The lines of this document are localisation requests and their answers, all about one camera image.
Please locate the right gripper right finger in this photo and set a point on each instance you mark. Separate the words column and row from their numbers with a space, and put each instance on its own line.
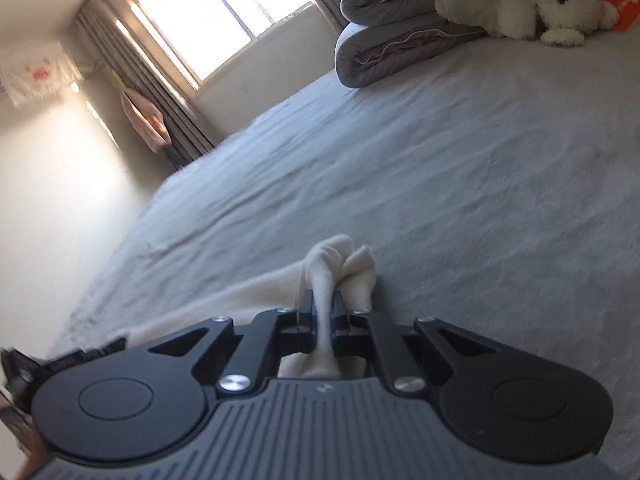
column 503, row 401

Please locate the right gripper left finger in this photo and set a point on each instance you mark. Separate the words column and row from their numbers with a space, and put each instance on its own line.
column 144, row 401

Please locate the grey bed sheet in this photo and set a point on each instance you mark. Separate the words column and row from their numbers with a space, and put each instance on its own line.
column 497, row 185

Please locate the grey curtain left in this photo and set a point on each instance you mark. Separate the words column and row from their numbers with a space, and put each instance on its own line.
column 191, row 136

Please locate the pink hanging towel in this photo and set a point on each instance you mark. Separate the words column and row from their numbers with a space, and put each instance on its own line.
column 146, row 119

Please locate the window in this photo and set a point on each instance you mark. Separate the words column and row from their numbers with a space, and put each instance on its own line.
column 200, row 36

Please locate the white plush dog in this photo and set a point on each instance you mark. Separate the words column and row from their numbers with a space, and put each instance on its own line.
column 559, row 23

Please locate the folded grey quilt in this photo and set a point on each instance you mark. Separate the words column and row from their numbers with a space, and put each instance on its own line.
column 383, row 37

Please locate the orange book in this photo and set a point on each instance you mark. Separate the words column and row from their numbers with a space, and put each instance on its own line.
column 627, row 14

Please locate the wall hanging cloth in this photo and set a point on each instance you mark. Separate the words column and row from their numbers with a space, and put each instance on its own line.
column 32, row 74

